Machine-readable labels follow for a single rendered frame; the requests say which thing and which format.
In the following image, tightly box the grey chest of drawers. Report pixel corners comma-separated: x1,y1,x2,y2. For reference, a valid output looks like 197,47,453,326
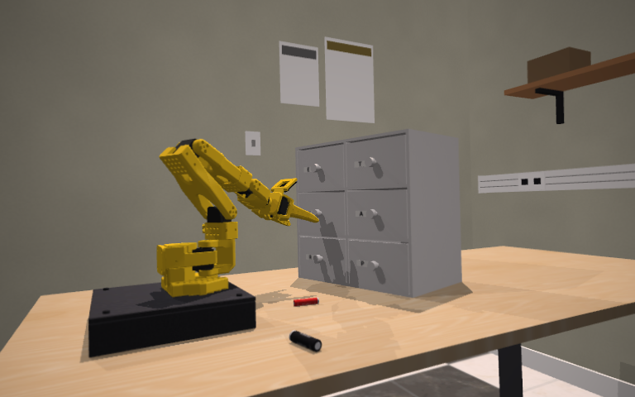
295,129,462,298

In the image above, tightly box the grey drawer front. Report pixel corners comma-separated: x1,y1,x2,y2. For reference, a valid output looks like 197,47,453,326
347,189,408,239
346,135,407,187
300,236,346,283
349,239,410,294
298,144,345,189
298,192,346,235

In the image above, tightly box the red battery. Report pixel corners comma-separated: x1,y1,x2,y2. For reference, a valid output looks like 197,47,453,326
294,298,319,306

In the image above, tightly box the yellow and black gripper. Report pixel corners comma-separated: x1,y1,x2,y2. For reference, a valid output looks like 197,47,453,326
251,178,319,226

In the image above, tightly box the black cylinder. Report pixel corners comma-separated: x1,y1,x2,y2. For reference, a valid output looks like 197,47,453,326
289,330,322,352

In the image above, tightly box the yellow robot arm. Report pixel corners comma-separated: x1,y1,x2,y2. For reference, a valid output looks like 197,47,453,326
160,139,271,297

